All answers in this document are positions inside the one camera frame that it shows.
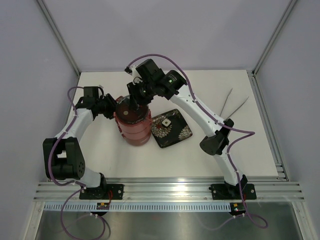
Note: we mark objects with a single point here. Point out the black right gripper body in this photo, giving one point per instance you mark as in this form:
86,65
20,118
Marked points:
142,91

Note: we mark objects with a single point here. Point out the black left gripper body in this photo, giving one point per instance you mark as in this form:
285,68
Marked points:
107,106

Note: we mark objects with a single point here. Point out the grey transparent lid red handles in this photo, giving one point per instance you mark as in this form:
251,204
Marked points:
129,113

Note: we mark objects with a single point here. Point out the pink bowl with handles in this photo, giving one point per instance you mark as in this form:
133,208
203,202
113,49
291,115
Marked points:
135,133

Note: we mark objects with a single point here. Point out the metal food tongs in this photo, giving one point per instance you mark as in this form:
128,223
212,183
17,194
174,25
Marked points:
232,103

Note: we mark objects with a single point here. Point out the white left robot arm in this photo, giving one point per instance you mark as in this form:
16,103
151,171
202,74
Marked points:
64,161

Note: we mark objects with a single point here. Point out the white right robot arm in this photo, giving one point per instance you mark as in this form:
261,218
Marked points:
149,81

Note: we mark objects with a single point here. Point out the dark pink bowl front left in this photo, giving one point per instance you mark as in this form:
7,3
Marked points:
137,142

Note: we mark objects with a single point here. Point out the white sushi cube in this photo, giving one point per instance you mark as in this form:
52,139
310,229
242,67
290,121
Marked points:
166,122

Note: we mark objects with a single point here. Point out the black floral square plate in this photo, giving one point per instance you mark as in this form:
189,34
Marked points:
177,132

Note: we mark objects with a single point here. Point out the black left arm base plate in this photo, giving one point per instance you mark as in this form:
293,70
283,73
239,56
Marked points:
112,191

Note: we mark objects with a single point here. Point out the aluminium front rail frame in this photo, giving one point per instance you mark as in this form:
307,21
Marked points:
178,189

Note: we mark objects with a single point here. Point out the slotted white cable duct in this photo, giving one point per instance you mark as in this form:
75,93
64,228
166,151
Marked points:
166,207

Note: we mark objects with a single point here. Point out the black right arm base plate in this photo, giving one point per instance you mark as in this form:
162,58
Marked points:
224,191

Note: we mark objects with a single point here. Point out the left aluminium post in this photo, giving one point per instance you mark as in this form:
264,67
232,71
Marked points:
57,34

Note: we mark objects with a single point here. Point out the aluminium post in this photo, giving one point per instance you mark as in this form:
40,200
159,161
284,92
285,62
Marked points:
274,36
57,34

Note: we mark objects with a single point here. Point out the right aluminium post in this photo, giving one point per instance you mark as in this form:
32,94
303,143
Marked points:
274,36

